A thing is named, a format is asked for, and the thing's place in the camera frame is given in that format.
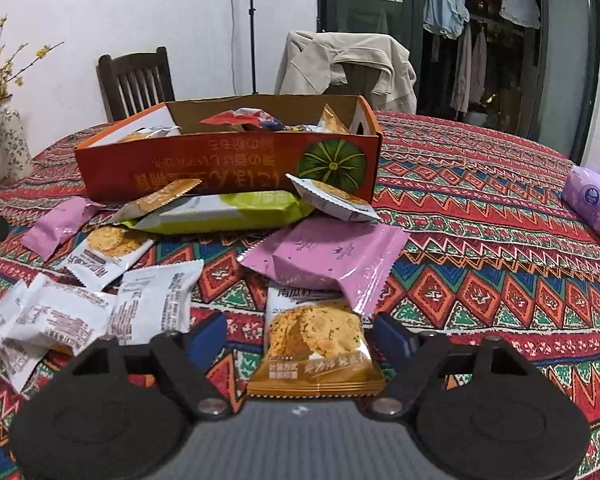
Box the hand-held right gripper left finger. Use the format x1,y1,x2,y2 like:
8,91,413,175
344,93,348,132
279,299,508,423
55,311,229,421

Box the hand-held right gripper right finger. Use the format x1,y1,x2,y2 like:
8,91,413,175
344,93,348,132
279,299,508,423
372,312,531,422

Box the gold cookie snack packet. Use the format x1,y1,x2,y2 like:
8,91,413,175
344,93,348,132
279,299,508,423
246,282,387,397

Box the grey white snack packet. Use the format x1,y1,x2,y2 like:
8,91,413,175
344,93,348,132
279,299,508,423
10,274,118,356

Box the orange cardboard box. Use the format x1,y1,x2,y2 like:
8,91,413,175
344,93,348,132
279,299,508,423
74,95,384,203

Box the white printed snack packet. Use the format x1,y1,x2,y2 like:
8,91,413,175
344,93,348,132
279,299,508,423
117,125,181,142

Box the red snack packet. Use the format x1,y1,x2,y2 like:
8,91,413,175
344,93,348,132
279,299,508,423
199,108,261,126

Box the colourful snack packet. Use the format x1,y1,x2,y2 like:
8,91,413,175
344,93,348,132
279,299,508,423
252,110,286,131

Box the floral ceramic vase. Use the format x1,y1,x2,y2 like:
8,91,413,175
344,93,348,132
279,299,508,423
0,95,35,183

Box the large pink snack packet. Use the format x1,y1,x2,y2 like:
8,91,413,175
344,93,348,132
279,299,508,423
237,216,411,317

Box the white cookie snack packet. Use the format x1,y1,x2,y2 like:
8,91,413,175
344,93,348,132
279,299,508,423
59,225,156,292
285,173,381,222

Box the long white green snack packet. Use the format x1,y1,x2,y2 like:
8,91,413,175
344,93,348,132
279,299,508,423
119,191,315,235

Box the small orange cookie packet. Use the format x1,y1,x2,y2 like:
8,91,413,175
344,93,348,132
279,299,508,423
107,178,202,223

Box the red patterned tablecloth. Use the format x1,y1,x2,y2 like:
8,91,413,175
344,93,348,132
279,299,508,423
0,110,600,480

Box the dark wooden chair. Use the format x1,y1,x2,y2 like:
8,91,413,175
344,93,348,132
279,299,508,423
96,46,177,122

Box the purple tissue pack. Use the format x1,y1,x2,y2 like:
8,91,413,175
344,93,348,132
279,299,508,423
561,165,600,253

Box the brown wooden chair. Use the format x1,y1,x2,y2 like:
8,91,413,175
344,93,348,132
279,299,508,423
330,62,396,111

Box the pale pink hanging garment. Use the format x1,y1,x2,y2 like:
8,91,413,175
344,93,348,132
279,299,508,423
450,25,473,113

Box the lilac hanging garment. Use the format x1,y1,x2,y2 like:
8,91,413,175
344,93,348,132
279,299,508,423
470,30,488,103

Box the beige jacket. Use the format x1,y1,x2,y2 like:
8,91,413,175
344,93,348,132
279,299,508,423
274,30,418,113

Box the studio light on stand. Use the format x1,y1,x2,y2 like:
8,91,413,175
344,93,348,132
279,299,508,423
247,0,261,96

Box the sliding glass door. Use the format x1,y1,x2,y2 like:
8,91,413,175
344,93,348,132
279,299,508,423
316,0,600,161

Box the light blue hanging shirt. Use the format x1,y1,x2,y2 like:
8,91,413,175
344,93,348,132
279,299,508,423
422,0,471,41

